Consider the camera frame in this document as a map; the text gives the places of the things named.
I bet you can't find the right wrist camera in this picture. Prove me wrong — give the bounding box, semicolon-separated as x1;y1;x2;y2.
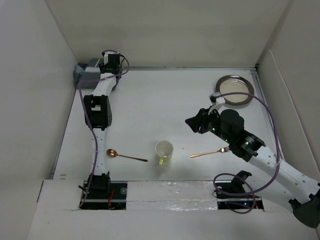
209;92;225;111

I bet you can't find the round metal plate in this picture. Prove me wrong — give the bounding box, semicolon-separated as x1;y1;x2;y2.
215;75;255;106

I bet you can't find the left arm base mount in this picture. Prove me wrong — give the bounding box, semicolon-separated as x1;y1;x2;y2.
78;173;128;210

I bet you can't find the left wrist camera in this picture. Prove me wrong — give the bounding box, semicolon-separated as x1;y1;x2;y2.
101;49;120;62

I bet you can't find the copper spoon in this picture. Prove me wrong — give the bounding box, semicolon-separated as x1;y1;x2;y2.
106;149;148;162

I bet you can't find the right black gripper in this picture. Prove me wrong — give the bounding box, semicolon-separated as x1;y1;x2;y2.
184;105;233;144

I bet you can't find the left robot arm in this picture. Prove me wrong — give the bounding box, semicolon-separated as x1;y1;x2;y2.
83;51;122;199

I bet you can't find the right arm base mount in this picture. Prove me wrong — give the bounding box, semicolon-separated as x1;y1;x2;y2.
212;170;264;214

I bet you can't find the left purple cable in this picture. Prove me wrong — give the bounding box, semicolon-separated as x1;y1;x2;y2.
77;48;131;208

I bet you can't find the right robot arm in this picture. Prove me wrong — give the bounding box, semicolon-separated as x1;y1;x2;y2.
185;108;320;229

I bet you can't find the copper fork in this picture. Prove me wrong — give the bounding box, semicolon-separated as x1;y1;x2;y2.
189;146;230;158

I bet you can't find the yellow mug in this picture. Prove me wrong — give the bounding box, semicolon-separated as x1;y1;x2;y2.
154;140;174;167

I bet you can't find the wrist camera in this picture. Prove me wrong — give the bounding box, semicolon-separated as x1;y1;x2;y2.
101;49;120;62
209;92;225;111

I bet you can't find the grey cloth placemat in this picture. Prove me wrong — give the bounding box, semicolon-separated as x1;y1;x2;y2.
72;58;118;92

